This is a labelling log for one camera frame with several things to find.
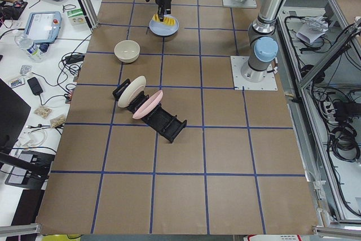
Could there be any grilled bread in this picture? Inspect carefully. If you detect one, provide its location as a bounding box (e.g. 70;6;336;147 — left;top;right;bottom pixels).
152;14;176;27

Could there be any blue plate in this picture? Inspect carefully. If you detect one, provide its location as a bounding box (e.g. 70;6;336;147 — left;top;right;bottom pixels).
149;15;179;37

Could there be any white plate in rack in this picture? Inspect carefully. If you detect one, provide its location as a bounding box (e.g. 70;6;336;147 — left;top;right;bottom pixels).
117;76;146;108

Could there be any pink plate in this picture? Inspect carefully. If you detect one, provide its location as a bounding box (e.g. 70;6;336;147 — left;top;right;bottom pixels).
133;90;163;120

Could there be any black plate rack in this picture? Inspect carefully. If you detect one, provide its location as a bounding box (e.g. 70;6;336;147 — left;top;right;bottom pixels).
112;85;187;143

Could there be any white ceramic bowl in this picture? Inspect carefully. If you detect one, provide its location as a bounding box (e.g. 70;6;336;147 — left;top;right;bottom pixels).
114;40;140;63

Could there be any green white box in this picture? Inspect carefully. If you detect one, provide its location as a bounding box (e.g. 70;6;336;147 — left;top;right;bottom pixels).
67;8;86;26

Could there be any teach pendant near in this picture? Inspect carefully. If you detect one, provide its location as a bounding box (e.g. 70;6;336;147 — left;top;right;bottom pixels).
24;11;62;44

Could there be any plastic water bottle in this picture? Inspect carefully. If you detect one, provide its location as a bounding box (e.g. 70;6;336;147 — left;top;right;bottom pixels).
14;33;43;63

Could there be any black power adapter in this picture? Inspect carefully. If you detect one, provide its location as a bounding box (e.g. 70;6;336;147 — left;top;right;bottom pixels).
27;77;43;95

